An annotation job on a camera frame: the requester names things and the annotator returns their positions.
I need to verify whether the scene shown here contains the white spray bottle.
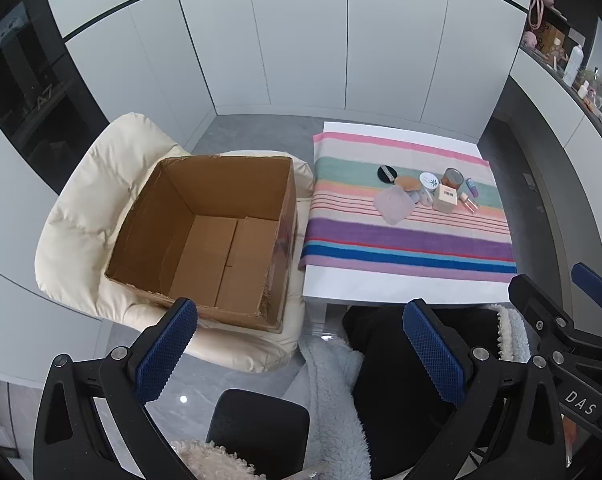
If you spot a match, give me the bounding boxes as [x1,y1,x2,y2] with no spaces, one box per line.
[562,45,585,87]

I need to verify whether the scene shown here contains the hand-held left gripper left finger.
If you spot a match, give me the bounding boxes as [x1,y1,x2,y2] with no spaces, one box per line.
[33,297,199,480]

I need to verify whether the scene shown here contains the red tin can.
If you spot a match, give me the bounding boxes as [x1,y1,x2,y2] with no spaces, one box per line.
[441,167,465,193]

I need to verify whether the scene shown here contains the brown cardboard box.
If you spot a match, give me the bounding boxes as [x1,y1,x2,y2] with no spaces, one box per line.
[104,155,298,333]

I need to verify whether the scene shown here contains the translucent plastic pouch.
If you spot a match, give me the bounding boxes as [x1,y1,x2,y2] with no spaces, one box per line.
[373,185,416,226]

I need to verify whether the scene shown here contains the black glass cabinet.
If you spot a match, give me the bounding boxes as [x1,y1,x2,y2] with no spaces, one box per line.
[0,0,112,196]

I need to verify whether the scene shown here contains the paw print cardboard box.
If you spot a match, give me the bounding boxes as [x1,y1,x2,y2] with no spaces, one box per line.
[538,22,567,53]

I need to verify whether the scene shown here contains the white tall cupboard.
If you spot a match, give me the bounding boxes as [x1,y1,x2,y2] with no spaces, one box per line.
[41,0,537,141]

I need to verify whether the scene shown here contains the person's black trouser legs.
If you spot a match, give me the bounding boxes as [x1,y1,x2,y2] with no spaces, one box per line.
[342,304,504,480]

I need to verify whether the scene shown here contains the pink bag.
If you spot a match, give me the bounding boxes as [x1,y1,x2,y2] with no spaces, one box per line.
[530,0,557,31]

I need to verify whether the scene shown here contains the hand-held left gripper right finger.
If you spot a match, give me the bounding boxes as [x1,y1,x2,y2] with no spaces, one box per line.
[402,298,572,480]

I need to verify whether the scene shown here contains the white curved sideboard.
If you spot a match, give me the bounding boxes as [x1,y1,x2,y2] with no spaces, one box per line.
[506,45,602,311]

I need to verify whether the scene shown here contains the white table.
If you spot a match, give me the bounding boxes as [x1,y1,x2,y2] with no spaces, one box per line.
[301,121,519,333]

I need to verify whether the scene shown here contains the cream cushioned chair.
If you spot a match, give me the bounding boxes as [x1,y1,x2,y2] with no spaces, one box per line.
[33,112,316,373]

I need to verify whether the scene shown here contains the beige small carton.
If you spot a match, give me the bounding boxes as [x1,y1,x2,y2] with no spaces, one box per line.
[432,183,458,215]

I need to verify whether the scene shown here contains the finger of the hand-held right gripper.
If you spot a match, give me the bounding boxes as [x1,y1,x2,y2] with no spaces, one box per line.
[508,274,602,361]
[571,262,602,312]

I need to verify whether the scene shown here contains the black stool seat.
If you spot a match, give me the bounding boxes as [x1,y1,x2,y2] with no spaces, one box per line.
[206,389,311,480]

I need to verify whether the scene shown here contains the striped colourful cloth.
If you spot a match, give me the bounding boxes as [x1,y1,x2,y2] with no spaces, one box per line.
[299,131,518,283]

